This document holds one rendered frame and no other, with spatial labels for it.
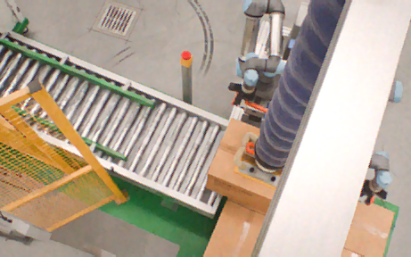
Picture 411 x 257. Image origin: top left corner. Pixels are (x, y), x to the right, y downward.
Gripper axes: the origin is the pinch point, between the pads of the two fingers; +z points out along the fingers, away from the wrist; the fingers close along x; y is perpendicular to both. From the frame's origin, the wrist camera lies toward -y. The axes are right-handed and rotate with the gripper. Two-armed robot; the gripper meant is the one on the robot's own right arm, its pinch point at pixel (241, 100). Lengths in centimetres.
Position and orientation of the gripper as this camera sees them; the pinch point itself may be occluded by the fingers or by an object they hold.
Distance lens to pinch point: 264.2
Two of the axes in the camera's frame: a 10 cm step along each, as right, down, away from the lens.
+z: -0.8, 3.3, 9.4
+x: 3.9, -8.6, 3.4
